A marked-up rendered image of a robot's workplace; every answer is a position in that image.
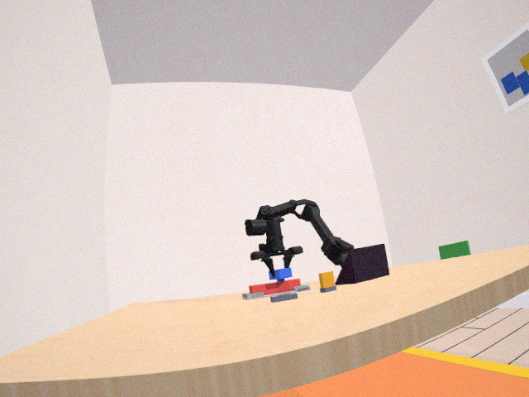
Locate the yellow rectangular block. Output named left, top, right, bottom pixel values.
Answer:
left=318, top=271, right=335, bottom=288

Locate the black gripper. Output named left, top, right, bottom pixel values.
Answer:
left=250, top=233, right=303, bottom=277

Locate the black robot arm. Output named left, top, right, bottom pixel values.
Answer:
left=245, top=199, right=355, bottom=267

